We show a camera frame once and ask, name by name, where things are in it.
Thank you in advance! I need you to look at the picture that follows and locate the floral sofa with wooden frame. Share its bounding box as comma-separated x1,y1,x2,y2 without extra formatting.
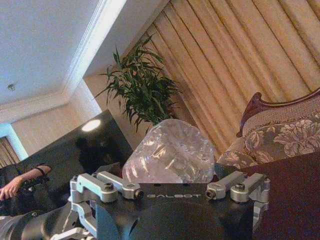
215,91,320,171

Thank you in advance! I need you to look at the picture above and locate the clear crumpled plastic bag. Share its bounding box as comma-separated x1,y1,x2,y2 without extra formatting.
121,118,216,185

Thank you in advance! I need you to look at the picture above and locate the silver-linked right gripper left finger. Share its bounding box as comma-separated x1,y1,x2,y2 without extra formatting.
68,171,145,238

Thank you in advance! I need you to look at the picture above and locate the beige pleated curtain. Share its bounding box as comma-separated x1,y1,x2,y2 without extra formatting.
0,136,20,169
136,0,320,160

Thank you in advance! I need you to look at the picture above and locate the black glossy television screen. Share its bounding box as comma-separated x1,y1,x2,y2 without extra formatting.
0,109,134,217

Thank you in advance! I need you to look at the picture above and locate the green leafy potted plant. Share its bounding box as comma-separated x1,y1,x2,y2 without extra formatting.
94,34,183,135

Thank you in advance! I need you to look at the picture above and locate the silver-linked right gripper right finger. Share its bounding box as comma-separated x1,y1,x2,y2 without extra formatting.
205,171,271,233

